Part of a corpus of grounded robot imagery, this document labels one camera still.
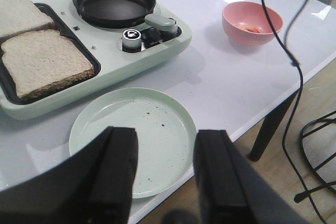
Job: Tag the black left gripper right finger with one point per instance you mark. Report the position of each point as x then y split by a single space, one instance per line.
229 189

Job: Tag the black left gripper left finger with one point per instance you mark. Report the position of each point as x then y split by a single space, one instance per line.
93 186

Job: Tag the bread slice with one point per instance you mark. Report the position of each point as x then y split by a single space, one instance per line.
41 62
20 16

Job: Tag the orange shrimp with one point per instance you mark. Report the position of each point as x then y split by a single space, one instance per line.
249 28

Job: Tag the pink bowl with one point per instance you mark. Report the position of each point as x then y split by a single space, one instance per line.
244 12

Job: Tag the green breakfast maker base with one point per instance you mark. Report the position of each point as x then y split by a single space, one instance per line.
103 47

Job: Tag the black table leg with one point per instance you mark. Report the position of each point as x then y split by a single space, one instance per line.
269 126

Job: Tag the light green plate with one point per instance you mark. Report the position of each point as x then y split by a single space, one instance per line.
166 134

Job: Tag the left silver knob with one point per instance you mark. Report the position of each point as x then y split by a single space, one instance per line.
131 40

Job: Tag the black frying pan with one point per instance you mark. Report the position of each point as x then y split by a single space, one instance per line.
114 14

